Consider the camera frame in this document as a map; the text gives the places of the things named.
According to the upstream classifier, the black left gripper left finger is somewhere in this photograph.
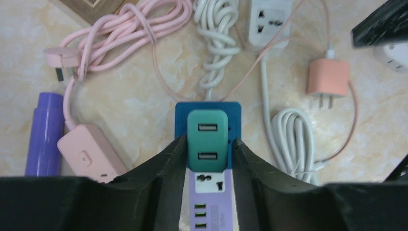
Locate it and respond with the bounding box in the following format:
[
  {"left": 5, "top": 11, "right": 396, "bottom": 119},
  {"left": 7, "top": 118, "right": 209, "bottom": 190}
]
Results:
[{"left": 0, "top": 135, "right": 187, "bottom": 231}]

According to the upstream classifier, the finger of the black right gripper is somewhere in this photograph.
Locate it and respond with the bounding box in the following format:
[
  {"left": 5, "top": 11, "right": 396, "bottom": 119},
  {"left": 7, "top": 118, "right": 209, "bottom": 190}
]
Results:
[{"left": 351, "top": 0, "right": 408, "bottom": 48}]

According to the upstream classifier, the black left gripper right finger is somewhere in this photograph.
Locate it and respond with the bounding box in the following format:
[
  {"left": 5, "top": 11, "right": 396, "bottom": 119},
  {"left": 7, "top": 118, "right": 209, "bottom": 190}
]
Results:
[{"left": 232, "top": 138, "right": 408, "bottom": 231}]

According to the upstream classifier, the teal charger plug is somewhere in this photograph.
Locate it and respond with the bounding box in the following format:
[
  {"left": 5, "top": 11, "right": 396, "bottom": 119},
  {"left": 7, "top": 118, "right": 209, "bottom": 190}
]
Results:
[{"left": 187, "top": 110, "right": 228, "bottom": 173}]

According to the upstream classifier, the blue cube socket adapter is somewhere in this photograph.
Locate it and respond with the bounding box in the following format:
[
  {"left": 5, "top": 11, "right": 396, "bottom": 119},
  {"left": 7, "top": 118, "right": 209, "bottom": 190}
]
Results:
[{"left": 174, "top": 102, "right": 242, "bottom": 169}]

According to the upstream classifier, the orange pink charger plug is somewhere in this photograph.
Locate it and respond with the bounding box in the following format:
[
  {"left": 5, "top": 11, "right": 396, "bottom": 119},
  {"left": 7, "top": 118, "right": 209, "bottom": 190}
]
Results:
[{"left": 306, "top": 43, "right": 350, "bottom": 109}]

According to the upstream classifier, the purple power strip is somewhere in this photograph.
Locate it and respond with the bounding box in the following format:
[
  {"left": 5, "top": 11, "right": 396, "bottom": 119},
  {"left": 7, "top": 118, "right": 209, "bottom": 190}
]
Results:
[{"left": 178, "top": 169, "right": 238, "bottom": 231}]

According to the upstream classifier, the pink power strip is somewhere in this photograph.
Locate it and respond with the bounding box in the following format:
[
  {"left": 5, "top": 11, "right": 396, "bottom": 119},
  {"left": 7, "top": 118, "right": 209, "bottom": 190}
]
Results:
[{"left": 57, "top": 124, "right": 127, "bottom": 183}]

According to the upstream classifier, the purple microphone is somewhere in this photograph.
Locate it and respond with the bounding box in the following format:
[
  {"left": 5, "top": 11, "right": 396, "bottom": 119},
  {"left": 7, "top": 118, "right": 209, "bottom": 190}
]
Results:
[{"left": 25, "top": 92, "right": 64, "bottom": 177}]

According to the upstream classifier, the white power strip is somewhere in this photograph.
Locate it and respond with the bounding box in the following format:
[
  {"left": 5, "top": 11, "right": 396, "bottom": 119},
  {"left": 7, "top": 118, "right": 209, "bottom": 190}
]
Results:
[{"left": 247, "top": 0, "right": 293, "bottom": 51}]

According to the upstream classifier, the wooden chessboard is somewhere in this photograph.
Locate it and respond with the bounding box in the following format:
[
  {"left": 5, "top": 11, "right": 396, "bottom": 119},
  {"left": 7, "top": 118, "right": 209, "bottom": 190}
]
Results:
[{"left": 49, "top": 0, "right": 139, "bottom": 25}]

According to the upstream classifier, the white flat coiled cable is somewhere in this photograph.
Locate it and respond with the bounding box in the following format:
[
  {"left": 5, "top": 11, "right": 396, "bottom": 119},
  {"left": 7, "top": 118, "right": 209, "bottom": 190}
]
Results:
[{"left": 260, "top": 52, "right": 321, "bottom": 186}]

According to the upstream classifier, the white coiled power cable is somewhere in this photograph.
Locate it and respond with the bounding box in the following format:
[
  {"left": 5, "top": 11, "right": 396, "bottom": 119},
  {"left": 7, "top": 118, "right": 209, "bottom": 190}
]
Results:
[{"left": 192, "top": 0, "right": 241, "bottom": 102}]

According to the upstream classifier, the pink coiled cable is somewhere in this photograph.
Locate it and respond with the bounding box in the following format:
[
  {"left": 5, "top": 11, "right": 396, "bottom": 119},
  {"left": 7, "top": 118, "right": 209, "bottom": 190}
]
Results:
[{"left": 43, "top": 0, "right": 193, "bottom": 131}]

